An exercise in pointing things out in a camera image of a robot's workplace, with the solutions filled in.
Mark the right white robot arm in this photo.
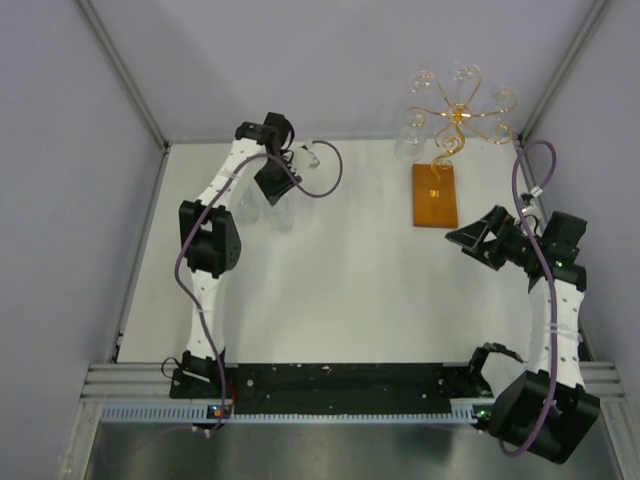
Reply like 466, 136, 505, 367
445, 206, 600, 464

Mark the right aluminium frame post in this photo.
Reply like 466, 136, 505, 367
518, 0, 614, 145

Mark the aluminium frame post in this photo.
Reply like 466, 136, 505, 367
74, 0, 169, 152
518, 0, 614, 145

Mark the left aluminium frame post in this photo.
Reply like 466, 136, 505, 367
74, 0, 169, 152

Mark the grey slotted cable duct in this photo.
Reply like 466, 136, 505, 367
100, 398, 493, 425

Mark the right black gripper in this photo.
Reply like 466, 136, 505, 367
446, 205, 545, 270

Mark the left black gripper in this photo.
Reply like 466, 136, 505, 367
254, 154, 301, 206

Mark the wine glass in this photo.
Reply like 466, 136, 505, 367
234, 189, 259, 226
394, 108, 429, 163
490, 85, 518, 113
264, 197, 294, 234
411, 71, 437, 94
450, 61, 481, 87

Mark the gold wire glass rack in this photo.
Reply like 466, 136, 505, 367
410, 71, 519, 169

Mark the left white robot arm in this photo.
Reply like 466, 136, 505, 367
174, 112, 301, 397

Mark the orange wooden rack base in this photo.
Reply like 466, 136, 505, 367
411, 164, 459, 229

